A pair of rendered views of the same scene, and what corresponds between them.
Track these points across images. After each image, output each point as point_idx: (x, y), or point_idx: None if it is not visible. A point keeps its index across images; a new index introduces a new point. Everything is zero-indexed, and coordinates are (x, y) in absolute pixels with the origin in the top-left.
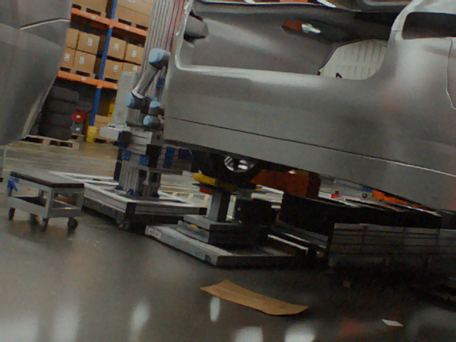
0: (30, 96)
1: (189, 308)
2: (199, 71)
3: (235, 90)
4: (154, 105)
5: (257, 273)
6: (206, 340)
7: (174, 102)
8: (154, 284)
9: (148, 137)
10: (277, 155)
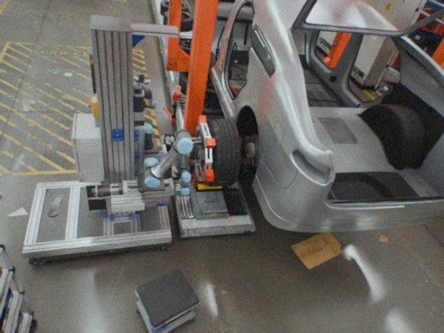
0: None
1: (342, 292)
2: (358, 209)
3: (388, 214)
4: (189, 180)
5: (259, 214)
6: (387, 309)
7: (318, 221)
8: (306, 291)
9: (170, 192)
10: (395, 225)
